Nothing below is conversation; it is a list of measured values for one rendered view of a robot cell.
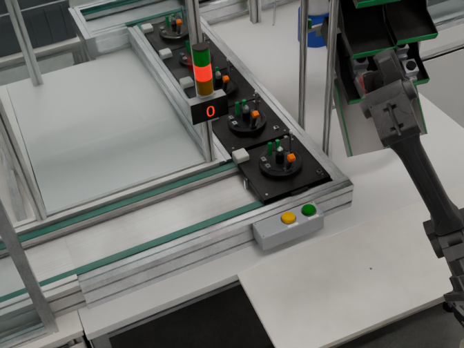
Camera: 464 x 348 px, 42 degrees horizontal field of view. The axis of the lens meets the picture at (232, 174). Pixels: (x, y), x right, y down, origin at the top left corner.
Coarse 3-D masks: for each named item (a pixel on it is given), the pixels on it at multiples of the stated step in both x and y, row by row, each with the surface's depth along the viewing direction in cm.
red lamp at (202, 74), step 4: (196, 68) 176; (200, 68) 175; (204, 68) 175; (208, 68) 176; (196, 72) 177; (200, 72) 176; (204, 72) 176; (208, 72) 177; (196, 76) 178; (200, 76) 177; (204, 76) 177; (208, 76) 178; (200, 80) 178; (204, 80) 178; (208, 80) 179
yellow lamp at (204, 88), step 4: (196, 80) 180; (212, 80) 181; (196, 84) 181; (200, 84) 179; (204, 84) 179; (208, 84) 179; (212, 84) 181; (200, 88) 180; (204, 88) 180; (208, 88) 180; (212, 88) 182; (200, 92) 181; (204, 92) 181; (208, 92) 181; (212, 92) 182
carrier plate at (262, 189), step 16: (272, 144) 208; (288, 144) 208; (256, 160) 203; (304, 160) 201; (256, 176) 197; (304, 176) 196; (320, 176) 195; (256, 192) 193; (272, 192) 191; (288, 192) 191
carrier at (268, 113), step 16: (256, 96) 215; (240, 112) 220; (272, 112) 222; (224, 128) 216; (240, 128) 213; (256, 128) 212; (272, 128) 215; (288, 128) 214; (224, 144) 210; (240, 144) 209; (256, 144) 209
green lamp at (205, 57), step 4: (196, 52) 172; (200, 52) 172; (204, 52) 172; (208, 52) 173; (196, 56) 173; (200, 56) 172; (204, 56) 173; (208, 56) 174; (196, 60) 174; (200, 60) 173; (204, 60) 174; (208, 60) 174; (196, 64) 175; (200, 64) 174; (204, 64) 175; (208, 64) 175
